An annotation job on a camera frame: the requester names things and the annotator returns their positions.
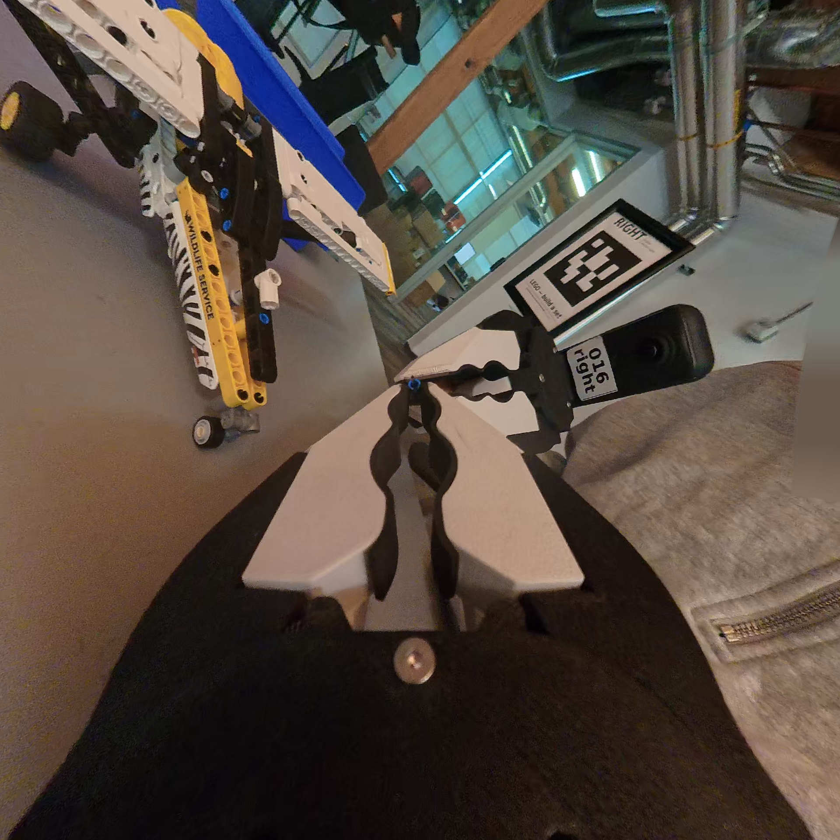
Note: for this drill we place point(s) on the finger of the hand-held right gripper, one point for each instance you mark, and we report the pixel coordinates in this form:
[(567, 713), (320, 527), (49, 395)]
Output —
[(512, 417), (472, 354)]

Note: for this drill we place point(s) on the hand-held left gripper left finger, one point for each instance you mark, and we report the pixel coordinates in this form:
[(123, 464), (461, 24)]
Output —
[(321, 518)]

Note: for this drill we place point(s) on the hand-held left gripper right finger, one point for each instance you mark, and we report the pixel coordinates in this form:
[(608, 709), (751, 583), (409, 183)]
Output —
[(505, 525)]

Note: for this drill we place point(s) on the white yellow lego plane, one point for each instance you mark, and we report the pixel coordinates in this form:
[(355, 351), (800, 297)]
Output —
[(197, 249)]

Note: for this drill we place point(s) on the black framed marker sign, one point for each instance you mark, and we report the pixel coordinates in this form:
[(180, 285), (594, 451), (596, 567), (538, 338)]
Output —
[(597, 262)]

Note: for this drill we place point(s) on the person's grey hoodie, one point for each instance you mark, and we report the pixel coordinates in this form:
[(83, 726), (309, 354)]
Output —
[(709, 525)]

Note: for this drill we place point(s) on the wooden ceiling beam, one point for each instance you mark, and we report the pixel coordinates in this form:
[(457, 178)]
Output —
[(446, 85)]

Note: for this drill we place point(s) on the blue plastic bin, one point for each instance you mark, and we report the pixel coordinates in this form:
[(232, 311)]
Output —
[(282, 105)]

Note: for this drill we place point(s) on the silver metal pipes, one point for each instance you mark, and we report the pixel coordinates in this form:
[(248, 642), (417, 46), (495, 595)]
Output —
[(709, 118)]

